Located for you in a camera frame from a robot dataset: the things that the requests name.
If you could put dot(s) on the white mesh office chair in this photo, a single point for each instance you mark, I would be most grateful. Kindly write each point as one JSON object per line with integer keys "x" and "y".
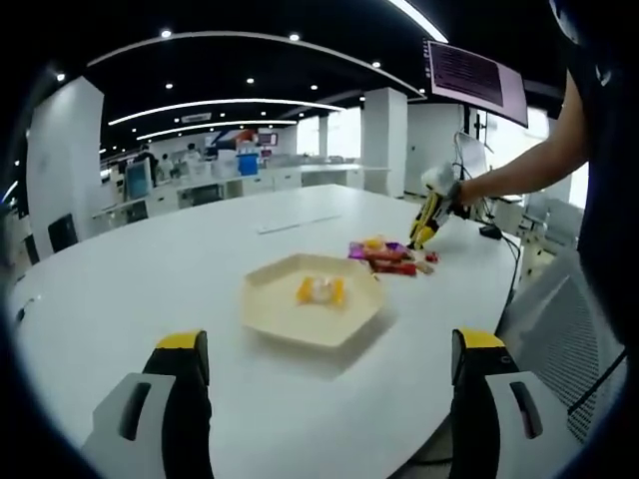
{"x": 564, "y": 324}

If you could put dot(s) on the curved ceiling light strip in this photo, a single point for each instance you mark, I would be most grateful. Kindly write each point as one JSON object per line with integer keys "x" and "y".
{"x": 224, "y": 102}

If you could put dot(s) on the hanging display screen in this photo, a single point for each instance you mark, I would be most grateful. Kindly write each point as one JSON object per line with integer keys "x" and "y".
{"x": 474, "y": 80}

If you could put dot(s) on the red blue wall poster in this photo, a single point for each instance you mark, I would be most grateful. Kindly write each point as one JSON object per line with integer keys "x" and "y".
{"x": 244, "y": 137}

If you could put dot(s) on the person's right hand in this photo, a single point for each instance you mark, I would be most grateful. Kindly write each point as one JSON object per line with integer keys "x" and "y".
{"x": 461, "y": 194}

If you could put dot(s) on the yellow food tongs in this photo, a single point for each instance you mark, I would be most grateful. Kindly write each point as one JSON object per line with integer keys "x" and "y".
{"x": 428, "y": 209}

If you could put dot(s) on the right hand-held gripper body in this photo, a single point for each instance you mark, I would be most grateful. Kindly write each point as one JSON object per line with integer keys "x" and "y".
{"x": 439, "y": 177}

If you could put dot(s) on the black adapter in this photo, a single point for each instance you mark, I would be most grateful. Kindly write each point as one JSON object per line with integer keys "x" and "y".
{"x": 490, "y": 232}

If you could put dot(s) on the teal computer monitor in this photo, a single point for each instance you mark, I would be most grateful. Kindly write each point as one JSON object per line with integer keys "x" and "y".
{"x": 138, "y": 180}

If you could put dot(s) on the black desk chair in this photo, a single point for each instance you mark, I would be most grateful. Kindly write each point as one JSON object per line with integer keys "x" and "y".
{"x": 207, "y": 195}

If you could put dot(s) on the ceiling air vent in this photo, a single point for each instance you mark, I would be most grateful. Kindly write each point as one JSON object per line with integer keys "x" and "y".
{"x": 196, "y": 118}

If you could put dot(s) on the pile of snacks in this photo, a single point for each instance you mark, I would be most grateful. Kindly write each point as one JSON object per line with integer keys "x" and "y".
{"x": 394, "y": 267}

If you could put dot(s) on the grey office chair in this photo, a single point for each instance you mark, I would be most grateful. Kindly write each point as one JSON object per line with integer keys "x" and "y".
{"x": 554, "y": 217}

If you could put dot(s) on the blue crate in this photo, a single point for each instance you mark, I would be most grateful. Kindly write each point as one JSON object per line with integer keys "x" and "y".
{"x": 248, "y": 164}

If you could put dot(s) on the white board on stand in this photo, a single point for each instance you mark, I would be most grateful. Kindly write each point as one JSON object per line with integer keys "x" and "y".
{"x": 471, "y": 152}

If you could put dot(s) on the white workbench row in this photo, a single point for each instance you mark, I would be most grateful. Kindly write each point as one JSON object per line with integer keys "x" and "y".
{"x": 324, "y": 174}

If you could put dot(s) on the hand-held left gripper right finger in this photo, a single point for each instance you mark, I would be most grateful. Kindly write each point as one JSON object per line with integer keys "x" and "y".
{"x": 474, "y": 399}

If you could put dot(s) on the beige hexagonal tray container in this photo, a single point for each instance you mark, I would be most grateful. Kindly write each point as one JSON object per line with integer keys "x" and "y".
{"x": 269, "y": 299}

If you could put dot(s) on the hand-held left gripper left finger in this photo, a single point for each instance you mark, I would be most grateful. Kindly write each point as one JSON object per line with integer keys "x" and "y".
{"x": 185, "y": 399}

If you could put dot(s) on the white drawer cabinet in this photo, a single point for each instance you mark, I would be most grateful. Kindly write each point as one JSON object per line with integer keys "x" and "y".
{"x": 536, "y": 244}

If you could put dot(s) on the orange clear candy packet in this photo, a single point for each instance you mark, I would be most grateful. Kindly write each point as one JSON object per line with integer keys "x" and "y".
{"x": 319, "y": 292}

